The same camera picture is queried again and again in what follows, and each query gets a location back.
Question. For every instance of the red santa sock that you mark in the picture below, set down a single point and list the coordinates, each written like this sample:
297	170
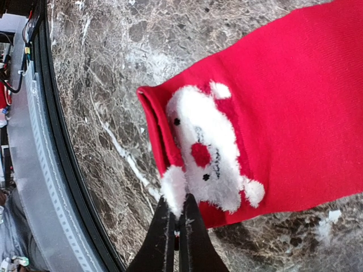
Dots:
271	124

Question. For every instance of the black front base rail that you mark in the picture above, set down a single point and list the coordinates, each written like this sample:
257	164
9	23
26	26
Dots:
81	204

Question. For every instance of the white slotted cable duct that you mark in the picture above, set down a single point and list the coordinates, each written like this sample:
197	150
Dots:
60	236

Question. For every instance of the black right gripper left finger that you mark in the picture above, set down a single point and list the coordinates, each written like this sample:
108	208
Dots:
157	251

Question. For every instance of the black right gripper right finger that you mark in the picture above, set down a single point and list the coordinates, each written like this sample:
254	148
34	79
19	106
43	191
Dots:
196	252

